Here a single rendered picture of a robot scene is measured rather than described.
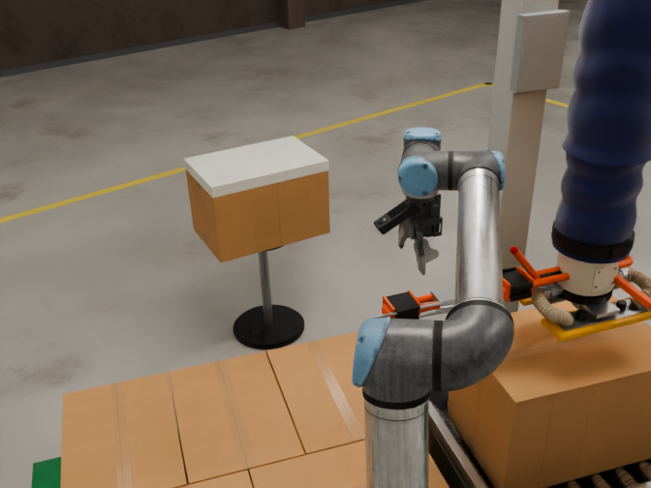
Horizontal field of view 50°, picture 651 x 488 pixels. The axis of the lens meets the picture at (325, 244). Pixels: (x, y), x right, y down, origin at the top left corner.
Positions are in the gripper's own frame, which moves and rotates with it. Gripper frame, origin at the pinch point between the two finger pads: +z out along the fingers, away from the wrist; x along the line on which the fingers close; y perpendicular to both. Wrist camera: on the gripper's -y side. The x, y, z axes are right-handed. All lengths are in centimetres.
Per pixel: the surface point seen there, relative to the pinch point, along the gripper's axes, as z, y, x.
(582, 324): 25, 50, -11
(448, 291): 13.1, 12.8, 1.4
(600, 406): 51, 56, -18
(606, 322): 26, 58, -12
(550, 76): -16, 99, 90
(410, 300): 12.3, 0.6, -0.2
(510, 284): 11.8, 30.0, -2.6
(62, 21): 84, -119, 821
